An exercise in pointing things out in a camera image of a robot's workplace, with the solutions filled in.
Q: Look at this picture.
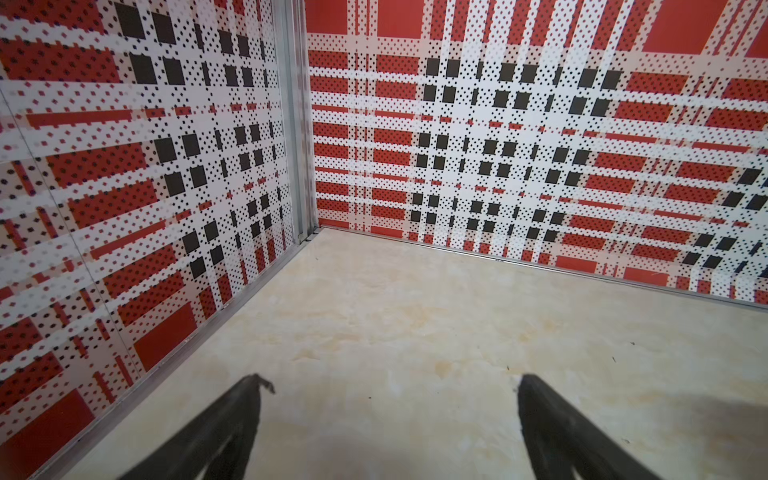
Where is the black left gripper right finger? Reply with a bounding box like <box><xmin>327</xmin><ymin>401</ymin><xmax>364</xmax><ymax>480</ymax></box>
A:
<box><xmin>517</xmin><ymin>374</ymin><xmax>658</xmax><ymax>479</ymax></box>

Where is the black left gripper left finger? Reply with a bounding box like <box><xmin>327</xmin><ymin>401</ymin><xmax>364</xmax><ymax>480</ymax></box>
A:
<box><xmin>122</xmin><ymin>374</ymin><xmax>275</xmax><ymax>479</ymax></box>

